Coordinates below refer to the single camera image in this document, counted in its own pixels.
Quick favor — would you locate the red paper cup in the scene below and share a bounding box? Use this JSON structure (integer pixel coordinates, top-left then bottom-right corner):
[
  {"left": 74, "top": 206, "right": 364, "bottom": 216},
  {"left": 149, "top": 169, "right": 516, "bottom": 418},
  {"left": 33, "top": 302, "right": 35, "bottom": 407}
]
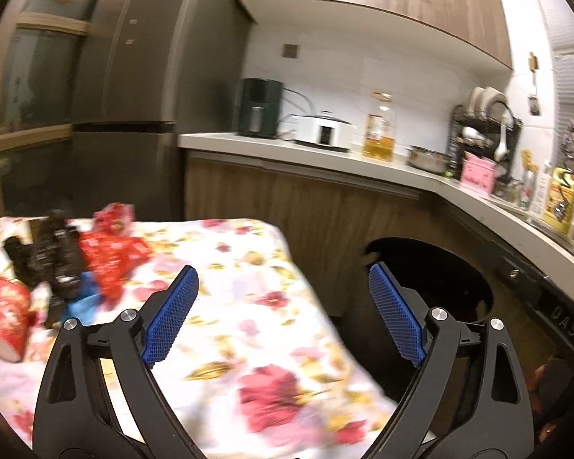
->
[{"left": 0, "top": 277, "right": 31, "bottom": 363}]

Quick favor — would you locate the black plastic bag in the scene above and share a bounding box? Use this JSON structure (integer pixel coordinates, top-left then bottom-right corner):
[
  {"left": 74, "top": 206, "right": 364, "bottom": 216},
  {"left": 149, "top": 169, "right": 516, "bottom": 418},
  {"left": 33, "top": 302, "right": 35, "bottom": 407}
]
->
[{"left": 3, "top": 209, "right": 86, "bottom": 329}]

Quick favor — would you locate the black round trash bin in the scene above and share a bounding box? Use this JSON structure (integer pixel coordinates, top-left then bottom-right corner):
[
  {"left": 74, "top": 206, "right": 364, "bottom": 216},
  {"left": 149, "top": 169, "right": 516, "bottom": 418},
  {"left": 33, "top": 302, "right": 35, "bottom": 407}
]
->
[{"left": 339, "top": 236, "right": 494, "bottom": 436}]

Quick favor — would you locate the blue plastic wrapper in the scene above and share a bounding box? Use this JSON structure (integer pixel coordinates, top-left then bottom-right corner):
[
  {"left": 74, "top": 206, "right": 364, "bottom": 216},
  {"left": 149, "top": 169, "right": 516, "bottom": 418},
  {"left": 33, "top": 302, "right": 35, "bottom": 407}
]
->
[{"left": 61, "top": 272, "right": 103, "bottom": 326}]

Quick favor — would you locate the red snack wrapper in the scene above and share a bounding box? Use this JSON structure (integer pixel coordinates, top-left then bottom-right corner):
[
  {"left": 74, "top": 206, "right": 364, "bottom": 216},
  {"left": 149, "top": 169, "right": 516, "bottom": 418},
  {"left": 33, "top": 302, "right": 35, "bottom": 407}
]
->
[{"left": 78, "top": 202, "right": 151, "bottom": 303}]

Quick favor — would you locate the white bottle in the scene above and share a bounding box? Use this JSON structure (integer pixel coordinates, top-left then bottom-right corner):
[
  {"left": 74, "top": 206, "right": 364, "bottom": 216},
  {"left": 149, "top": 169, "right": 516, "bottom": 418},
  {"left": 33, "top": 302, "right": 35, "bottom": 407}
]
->
[{"left": 529, "top": 162, "right": 553, "bottom": 220}]

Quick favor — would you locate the pink utensil holder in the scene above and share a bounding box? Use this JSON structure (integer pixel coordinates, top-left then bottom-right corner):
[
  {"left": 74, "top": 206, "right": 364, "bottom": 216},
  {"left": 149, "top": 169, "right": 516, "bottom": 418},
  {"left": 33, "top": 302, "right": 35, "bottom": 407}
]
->
[{"left": 460, "top": 152, "right": 497, "bottom": 196}]

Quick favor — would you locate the wooden lower cabinet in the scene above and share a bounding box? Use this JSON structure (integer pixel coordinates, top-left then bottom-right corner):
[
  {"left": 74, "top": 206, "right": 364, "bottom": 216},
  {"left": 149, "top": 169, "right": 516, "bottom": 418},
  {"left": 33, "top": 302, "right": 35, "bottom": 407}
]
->
[{"left": 184, "top": 150, "right": 574, "bottom": 443}]

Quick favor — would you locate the wooden cabinet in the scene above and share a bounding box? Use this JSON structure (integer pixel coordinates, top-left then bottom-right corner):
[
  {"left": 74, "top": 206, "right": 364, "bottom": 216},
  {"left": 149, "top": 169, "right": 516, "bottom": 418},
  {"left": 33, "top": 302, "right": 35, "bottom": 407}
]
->
[
  {"left": 184, "top": 150, "right": 574, "bottom": 443},
  {"left": 239, "top": 0, "right": 512, "bottom": 76}
]

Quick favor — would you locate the yellow detergent bottle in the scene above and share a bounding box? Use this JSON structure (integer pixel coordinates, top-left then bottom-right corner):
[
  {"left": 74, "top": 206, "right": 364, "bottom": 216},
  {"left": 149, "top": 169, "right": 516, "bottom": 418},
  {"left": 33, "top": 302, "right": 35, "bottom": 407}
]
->
[{"left": 542, "top": 168, "right": 574, "bottom": 234}]

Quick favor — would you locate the steel bowl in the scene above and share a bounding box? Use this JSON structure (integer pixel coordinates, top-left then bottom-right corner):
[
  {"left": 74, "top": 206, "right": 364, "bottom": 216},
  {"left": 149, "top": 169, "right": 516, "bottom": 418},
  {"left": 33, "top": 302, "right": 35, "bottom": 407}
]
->
[{"left": 408, "top": 146, "right": 450, "bottom": 175}]

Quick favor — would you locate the black dish rack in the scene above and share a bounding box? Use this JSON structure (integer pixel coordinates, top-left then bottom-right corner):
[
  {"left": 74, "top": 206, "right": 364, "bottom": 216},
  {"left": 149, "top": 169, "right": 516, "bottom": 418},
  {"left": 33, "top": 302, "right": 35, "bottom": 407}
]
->
[{"left": 446, "top": 86, "right": 523, "bottom": 184}]

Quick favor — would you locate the cooking oil bottle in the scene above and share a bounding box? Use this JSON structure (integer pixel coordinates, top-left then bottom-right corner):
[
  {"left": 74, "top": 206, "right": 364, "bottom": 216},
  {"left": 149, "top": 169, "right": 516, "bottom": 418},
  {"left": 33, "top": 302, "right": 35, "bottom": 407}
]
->
[{"left": 363, "top": 90, "right": 396, "bottom": 162}]

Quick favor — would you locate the hanging spatula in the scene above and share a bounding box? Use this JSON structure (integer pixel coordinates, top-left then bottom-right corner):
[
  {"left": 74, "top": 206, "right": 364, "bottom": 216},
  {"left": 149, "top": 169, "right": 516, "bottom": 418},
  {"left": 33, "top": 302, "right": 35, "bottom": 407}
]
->
[{"left": 528, "top": 52, "right": 541, "bottom": 116}]

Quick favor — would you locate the white rice cooker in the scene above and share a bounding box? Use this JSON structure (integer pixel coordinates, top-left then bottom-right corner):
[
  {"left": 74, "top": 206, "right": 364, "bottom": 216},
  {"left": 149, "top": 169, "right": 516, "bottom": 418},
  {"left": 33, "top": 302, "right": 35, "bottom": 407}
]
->
[{"left": 293, "top": 112, "right": 354, "bottom": 152}]

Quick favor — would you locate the glass sliding door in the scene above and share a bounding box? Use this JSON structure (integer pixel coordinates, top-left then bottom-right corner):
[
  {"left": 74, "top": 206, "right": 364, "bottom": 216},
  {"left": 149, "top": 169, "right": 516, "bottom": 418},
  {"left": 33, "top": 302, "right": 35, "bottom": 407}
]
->
[{"left": 0, "top": 0, "right": 97, "bottom": 216}]

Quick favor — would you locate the black air fryer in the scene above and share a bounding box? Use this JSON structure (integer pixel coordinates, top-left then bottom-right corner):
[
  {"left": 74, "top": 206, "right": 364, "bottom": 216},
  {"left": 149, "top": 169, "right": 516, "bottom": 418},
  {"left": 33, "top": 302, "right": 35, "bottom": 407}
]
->
[{"left": 236, "top": 78, "right": 284, "bottom": 139}]

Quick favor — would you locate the grey refrigerator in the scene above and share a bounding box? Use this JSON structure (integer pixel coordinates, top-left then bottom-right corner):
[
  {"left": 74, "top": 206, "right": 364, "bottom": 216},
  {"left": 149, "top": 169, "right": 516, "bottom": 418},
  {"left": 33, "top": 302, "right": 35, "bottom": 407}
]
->
[{"left": 71, "top": 0, "right": 252, "bottom": 221}]

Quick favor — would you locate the wooden upper cabinet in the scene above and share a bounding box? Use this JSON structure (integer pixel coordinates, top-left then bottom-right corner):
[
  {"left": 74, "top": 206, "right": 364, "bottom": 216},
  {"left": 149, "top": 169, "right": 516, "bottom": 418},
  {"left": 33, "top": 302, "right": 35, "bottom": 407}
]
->
[{"left": 239, "top": 0, "right": 512, "bottom": 76}]

